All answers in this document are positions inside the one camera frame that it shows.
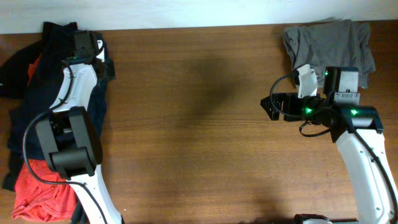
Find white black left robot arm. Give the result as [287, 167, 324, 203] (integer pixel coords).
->
[30, 30, 124, 223]

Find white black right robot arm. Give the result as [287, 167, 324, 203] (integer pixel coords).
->
[260, 65, 397, 223]

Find red soccer t-shirt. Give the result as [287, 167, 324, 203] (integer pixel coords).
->
[11, 52, 78, 222]

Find black garment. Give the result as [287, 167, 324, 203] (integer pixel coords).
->
[1, 22, 78, 99]

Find navy blue shorts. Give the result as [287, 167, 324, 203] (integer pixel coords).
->
[6, 40, 109, 161]

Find grey folded garment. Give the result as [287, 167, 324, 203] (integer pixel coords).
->
[282, 20, 376, 89]

